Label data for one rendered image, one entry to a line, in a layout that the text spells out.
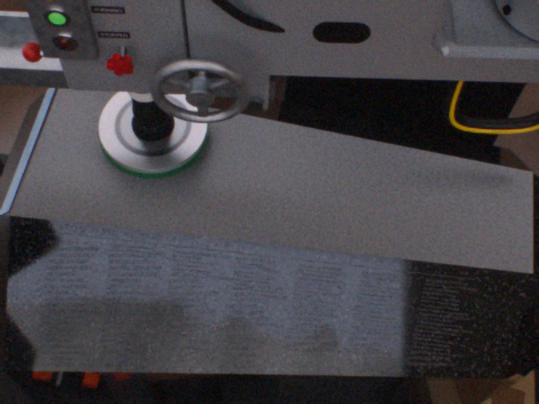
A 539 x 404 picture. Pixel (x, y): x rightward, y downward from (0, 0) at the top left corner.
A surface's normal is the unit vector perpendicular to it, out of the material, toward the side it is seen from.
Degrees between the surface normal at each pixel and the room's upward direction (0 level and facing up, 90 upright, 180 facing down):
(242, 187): 0
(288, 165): 0
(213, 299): 45
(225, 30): 90
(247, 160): 0
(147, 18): 90
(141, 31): 90
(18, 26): 90
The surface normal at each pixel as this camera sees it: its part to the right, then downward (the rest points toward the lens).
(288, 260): -0.06, 0.27
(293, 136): 0.03, -0.48
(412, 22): -0.02, 0.88
